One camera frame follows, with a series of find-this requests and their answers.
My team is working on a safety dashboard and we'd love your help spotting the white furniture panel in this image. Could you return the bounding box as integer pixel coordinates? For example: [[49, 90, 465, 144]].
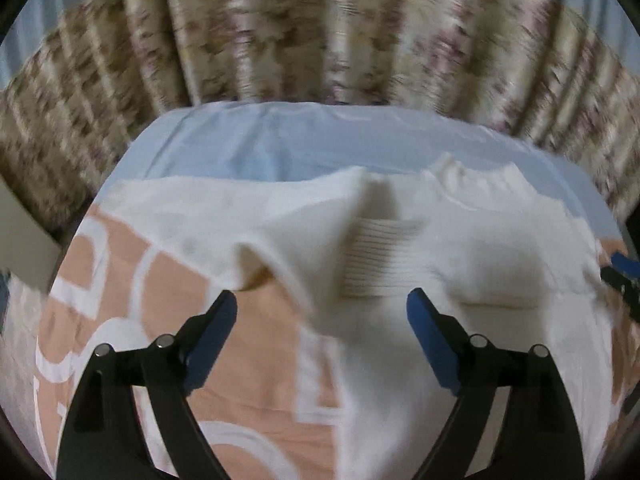
[[0, 179, 63, 293]]

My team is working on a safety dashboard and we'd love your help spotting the white knit sweater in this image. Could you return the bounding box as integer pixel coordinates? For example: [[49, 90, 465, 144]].
[[102, 154, 618, 480]]

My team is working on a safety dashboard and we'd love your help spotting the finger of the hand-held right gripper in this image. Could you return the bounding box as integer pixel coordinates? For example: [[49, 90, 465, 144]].
[[599, 266, 640, 322], [611, 252, 640, 278]]

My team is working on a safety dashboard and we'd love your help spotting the floral curtain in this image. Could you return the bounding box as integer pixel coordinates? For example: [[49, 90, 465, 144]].
[[0, 0, 640, 233]]

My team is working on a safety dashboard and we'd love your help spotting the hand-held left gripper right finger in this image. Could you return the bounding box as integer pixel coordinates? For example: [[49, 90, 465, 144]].
[[406, 287, 586, 480]]

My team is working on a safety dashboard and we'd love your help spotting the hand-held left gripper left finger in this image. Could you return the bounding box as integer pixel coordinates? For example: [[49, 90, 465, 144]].
[[56, 290, 238, 480]]

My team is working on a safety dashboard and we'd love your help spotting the orange and blue printed bedsheet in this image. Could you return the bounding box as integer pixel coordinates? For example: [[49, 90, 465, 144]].
[[32, 101, 632, 480]]

